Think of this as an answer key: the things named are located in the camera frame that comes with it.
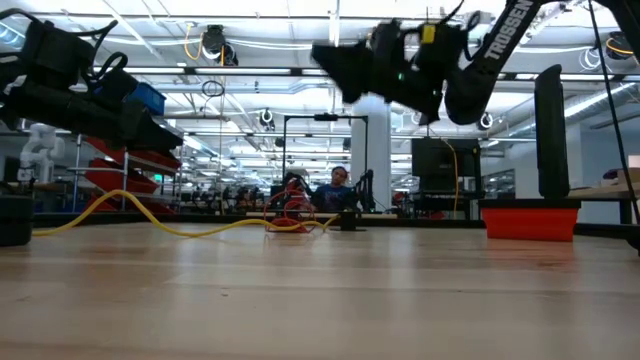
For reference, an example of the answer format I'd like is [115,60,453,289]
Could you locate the red cord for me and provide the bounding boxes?
[263,188,317,235]

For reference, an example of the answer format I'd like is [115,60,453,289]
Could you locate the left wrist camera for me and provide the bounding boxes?
[92,52,146,104]

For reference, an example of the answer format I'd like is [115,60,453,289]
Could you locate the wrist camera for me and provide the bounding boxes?
[92,52,146,104]
[414,19,471,74]

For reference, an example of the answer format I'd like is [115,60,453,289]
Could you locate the background wooden table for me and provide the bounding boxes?
[569,167,640,226]

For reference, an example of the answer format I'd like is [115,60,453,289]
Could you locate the yellow cord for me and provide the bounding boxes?
[32,188,342,239]

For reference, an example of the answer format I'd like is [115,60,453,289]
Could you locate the hanging yellow cable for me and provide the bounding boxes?
[439,138,460,212]

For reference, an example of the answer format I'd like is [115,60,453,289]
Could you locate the red square container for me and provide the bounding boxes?
[478,198,582,243]

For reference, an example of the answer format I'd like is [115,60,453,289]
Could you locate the blue storage bin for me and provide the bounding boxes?
[124,82,168,118]

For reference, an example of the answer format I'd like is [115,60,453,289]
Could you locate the tall black rounded post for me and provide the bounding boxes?
[533,63,571,200]

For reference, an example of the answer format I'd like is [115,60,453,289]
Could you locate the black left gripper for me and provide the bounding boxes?
[9,83,184,153]

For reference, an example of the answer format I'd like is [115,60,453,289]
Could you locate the thin black frame strut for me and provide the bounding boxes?
[585,0,640,257]

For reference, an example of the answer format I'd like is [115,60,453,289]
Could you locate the black zip case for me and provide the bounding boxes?
[0,193,35,247]

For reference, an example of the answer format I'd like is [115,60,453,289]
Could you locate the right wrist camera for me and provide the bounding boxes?
[414,19,471,74]

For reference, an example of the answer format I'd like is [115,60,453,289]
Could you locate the person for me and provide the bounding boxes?
[309,165,361,212]

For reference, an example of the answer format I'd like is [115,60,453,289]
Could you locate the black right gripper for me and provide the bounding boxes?
[309,19,447,124]

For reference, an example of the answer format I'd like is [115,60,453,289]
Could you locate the black monitor cart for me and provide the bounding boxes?
[410,137,484,216]

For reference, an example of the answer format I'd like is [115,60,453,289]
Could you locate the metal rack red bins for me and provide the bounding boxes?
[67,132,184,215]

